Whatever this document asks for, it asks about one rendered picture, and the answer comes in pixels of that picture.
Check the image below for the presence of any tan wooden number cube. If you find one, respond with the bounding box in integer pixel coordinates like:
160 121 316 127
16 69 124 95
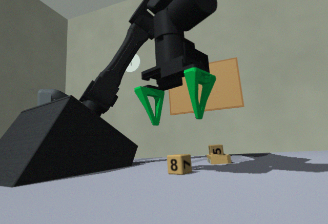
209 145 224 156
167 154 192 175

